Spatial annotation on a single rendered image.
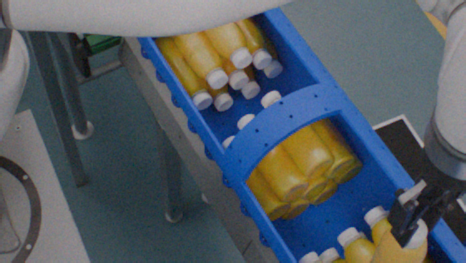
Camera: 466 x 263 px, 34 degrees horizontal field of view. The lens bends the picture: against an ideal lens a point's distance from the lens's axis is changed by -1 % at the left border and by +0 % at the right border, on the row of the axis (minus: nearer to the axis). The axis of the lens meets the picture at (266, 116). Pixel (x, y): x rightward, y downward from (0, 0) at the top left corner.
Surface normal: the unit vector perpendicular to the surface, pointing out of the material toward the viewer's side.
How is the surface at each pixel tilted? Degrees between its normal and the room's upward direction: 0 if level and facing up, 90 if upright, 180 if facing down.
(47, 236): 5
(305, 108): 1
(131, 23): 79
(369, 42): 0
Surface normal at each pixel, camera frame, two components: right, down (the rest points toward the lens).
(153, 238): 0.07, -0.52
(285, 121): -0.16, -0.40
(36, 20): 0.01, 0.88
